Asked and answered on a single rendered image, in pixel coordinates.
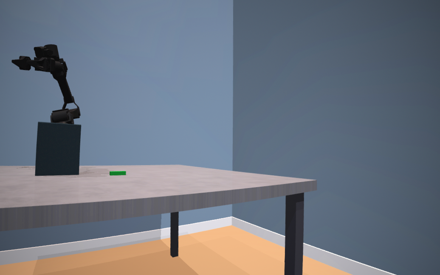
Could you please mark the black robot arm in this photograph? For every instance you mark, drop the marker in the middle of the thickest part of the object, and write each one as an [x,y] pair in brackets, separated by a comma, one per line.
[63,115]

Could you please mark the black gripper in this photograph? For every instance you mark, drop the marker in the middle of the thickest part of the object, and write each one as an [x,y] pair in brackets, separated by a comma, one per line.
[40,64]

